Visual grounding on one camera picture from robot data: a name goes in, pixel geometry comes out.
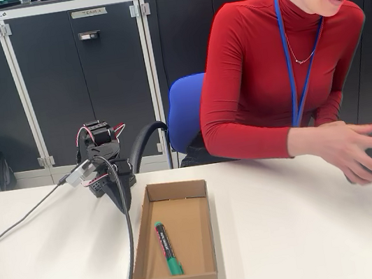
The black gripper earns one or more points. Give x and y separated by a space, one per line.
119 192

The green capped black marker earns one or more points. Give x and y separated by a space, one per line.
168 248

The woman's left forearm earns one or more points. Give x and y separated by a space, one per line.
326 110

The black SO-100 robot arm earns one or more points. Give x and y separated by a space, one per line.
101 138

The woman's right forearm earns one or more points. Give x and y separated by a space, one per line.
250 143

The woman's right hand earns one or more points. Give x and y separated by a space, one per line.
336 151

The brown cardboard box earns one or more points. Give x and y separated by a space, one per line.
183 210

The blue chair backrest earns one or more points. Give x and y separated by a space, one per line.
185 111

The woman in red sweater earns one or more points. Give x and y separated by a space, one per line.
251 83

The team four tape label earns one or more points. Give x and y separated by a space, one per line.
88 12

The silver gripper camera box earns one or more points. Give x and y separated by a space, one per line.
79 173

